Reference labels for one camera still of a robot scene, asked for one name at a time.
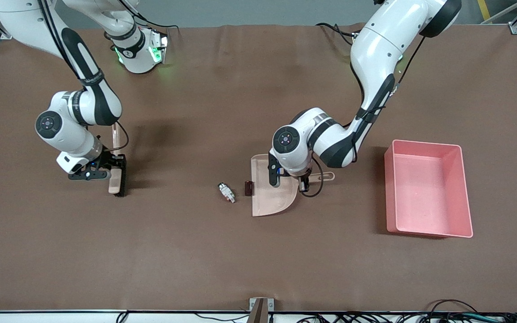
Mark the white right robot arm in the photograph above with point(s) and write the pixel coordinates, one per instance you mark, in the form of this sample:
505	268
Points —
67	134

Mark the beige plastic dustpan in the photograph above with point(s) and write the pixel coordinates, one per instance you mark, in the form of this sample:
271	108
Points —
267	202

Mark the small white electrical connector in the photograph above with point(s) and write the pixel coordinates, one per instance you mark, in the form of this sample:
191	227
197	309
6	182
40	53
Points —
226	192

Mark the grey metal bracket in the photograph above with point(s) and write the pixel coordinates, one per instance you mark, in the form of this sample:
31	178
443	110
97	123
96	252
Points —
271	304

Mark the beige hand brush black bristles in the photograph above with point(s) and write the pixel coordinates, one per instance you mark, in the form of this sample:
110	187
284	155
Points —
114	184

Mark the small dark electronic component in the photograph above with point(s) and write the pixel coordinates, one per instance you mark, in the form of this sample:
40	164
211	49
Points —
248	188

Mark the pink plastic bin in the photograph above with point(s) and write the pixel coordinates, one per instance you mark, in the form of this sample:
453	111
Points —
424	193

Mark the large table cover mat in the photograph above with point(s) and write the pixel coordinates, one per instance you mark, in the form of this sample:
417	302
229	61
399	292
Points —
195	251

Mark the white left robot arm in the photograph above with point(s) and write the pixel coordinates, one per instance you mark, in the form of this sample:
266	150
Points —
375	49

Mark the white table edge rail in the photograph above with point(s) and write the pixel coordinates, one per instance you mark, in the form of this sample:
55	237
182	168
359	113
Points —
61	317

